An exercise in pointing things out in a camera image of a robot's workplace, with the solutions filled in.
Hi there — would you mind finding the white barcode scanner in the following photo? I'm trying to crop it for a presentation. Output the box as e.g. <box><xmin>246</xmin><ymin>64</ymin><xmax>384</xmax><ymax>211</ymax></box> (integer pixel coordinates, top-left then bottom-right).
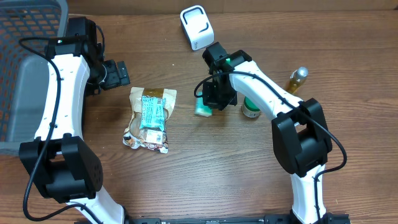
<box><xmin>180</xmin><ymin>5</ymin><xmax>215</xmax><ymax>51</ymax></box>

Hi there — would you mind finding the grey plastic mesh basket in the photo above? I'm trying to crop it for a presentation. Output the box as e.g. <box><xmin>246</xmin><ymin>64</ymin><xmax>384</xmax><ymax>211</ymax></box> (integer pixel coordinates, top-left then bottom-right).
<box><xmin>1</xmin><ymin>0</ymin><xmax>68</xmax><ymax>156</ymax></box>

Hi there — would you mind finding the green lid white jar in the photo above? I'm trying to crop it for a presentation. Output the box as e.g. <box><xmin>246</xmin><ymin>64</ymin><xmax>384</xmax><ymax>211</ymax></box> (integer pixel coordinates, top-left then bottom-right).
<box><xmin>241</xmin><ymin>96</ymin><xmax>261</xmax><ymax>118</ymax></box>

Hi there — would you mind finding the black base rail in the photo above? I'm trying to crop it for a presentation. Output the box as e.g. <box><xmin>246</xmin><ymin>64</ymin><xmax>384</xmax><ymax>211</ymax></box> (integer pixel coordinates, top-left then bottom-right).
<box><xmin>125</xmin><ymin>212</ymin><xmax>351</xmax><ymax>224</ymax></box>

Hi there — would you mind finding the teal snack packet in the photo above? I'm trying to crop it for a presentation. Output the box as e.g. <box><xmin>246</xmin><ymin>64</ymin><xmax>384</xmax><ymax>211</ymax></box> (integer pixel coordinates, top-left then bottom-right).
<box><xmin>140</xmin><ymin>96</ymin><xmax>165</xmax><ymax>131</ymax></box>

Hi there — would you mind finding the brown snack packet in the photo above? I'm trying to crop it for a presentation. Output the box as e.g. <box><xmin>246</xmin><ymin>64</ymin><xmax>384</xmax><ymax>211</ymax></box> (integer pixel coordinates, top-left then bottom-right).
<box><xmin>124</xmin><ymin>87</ymin><xmax>177</xmax><ymax>136</ymax></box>

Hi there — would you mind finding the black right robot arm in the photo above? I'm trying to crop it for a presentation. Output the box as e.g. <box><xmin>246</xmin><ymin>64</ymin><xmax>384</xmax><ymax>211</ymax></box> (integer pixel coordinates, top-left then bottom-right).
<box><xmin>201</xmin><ymin>42</ymin><xmax>332</xmax><ymax>223</ymax></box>

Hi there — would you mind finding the brown cardboard back panel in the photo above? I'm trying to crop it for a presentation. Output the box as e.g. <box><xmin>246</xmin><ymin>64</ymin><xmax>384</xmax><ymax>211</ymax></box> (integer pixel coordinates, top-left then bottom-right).
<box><xmin>67</xmin><ymin>0</ymin><xmax>397</xmax><ymax>16</ymax></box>

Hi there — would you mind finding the green white Kleenex tissue pack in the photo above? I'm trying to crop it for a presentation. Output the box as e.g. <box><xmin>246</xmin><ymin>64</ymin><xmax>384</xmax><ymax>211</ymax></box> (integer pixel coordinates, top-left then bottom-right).
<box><xmin>195</xmin><ymin>98</ymin><xmax>213</xmax><ymax>117</ymax></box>

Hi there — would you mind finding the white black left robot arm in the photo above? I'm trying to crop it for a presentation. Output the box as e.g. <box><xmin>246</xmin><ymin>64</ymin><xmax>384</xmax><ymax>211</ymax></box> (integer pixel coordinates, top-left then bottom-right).
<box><xmin>19</xmin><ymin>17</ymin><xmax>130</xmax><ymax>223</ymax></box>

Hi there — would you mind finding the yellow oil bottle silver cap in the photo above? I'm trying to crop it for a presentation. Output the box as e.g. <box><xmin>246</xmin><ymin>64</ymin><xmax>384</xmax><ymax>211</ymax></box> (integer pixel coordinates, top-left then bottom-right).
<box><xmin>284</xmin><ymin>67</ymin><xmax>308</xmax><ymax>95</ymax></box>

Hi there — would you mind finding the white labelled snack packet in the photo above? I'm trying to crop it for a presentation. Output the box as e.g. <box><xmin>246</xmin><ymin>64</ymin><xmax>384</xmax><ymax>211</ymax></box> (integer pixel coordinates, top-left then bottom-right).
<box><xmin>123</xmin><ymin>129</ymin><xmax>169</xmax><ymax>154</ymax></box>

